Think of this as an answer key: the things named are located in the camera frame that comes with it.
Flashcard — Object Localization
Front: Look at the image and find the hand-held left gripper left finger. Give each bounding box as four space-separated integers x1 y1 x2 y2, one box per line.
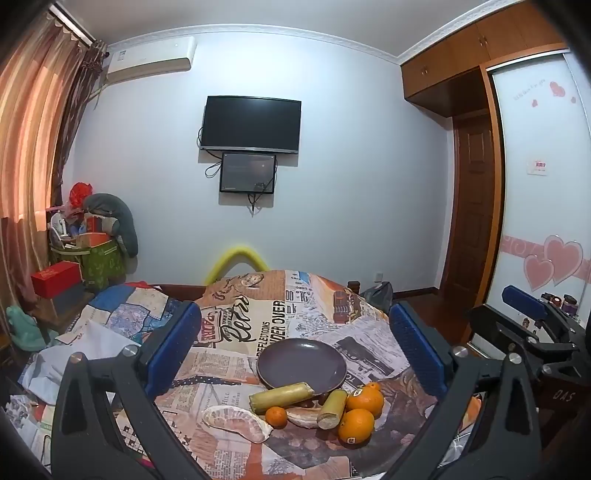
51 300 209 480

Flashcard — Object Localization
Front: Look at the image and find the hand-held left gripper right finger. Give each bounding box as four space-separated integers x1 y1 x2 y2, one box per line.
382 300 542 480

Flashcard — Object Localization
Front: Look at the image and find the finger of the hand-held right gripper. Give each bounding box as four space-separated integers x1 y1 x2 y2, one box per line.
502 285 583 343
466 305 542 357

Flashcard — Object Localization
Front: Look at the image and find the large orange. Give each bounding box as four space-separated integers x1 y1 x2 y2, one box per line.
346 385 385 419
338 408 376 448

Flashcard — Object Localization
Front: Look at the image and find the large peeled pomelo segment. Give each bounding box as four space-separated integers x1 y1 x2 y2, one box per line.
202 405 274 444

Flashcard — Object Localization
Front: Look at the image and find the short sugarcane piece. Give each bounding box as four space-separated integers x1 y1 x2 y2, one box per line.
318 390 348 430

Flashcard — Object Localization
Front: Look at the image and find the dark purple plate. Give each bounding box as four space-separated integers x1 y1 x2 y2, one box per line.
256 338 348 393

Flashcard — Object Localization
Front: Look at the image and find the long sugarcane piece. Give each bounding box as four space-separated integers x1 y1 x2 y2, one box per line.
249 381 315 414

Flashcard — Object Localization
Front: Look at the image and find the small peeled pomelo segment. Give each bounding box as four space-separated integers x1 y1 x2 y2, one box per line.
285 406 334 430

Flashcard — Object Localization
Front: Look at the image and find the printed blanket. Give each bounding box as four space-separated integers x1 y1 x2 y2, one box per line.
0 268 485 480

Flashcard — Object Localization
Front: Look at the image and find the black bag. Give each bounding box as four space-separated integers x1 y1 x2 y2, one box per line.
360 282 394 315

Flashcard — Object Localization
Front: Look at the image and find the white heart-print wardrobe door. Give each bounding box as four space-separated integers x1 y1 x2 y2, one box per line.
488 52 591 363

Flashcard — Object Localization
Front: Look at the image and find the brown wooden door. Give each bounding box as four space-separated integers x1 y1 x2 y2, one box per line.
451 112 498 297

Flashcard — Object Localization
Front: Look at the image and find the green storage box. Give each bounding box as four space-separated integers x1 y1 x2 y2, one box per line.
50 237 126 291

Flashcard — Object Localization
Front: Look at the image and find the yellow foam tube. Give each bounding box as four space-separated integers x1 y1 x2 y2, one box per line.
204 245 271 285

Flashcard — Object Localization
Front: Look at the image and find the orange cardboard box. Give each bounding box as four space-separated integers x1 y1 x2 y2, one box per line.
75 233 112 250

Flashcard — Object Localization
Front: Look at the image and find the red gift box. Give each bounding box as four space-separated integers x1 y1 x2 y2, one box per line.
31 261 84 299

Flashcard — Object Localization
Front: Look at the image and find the red flower decoration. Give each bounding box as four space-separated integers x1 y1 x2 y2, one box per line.
68 182 94 209

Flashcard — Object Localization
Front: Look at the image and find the orange striped curtain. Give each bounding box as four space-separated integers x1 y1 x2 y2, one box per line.
0 9 90 333

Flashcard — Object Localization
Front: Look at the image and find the brown patterned curtain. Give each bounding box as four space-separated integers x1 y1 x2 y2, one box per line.
50 41 110 213

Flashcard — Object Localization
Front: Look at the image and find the wooden overhead cabinet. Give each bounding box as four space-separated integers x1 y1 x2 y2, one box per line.
400 0 575 119

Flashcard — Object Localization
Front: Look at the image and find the white air conditioner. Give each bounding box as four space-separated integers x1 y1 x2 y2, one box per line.
105 36 198 85

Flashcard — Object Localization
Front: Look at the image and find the wooden bed frame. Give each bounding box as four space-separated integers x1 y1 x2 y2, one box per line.
137 281 206 302

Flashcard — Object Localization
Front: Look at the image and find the small black wall monitor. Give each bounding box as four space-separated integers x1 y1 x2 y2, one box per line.
219 152 277 194

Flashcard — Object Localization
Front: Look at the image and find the black wall television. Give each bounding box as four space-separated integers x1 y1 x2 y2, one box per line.
202 95 302 155

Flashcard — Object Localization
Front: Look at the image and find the curtain rail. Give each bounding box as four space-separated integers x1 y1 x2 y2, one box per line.
47 1 101 48

